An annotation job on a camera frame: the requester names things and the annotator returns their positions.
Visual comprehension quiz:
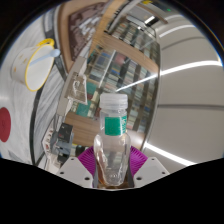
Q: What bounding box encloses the flat round red coaster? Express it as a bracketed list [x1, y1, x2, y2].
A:
[0, 107, 12, 143]

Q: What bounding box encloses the large wall bookshelf with books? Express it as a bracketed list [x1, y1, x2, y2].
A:
[71, 19, 162, 148]

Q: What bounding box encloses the long ceiling light strip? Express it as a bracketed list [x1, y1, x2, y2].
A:
[114, 60, 223, 93]
[143, 142, 198, 167]

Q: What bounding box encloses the light blue spoon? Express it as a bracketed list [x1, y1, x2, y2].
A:
[28, 48, 62, 68]

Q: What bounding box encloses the white mug yellow rim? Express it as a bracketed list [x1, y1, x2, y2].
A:
[9, 38, 56, 93]

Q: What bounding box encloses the clear plastic bottle green label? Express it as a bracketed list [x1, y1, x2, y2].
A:
[93, 93, 132, 188]

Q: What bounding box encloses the dark grey building model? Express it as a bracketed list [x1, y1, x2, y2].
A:
[54, 122, 75, 157]

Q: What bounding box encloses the beige building model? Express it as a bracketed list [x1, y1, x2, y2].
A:
[64, 71, 90, 106]

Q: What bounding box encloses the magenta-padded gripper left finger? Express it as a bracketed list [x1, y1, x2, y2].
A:
[56, 146, 101, 188]

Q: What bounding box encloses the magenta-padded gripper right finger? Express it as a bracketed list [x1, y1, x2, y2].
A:
[127, 145, 170, 189]

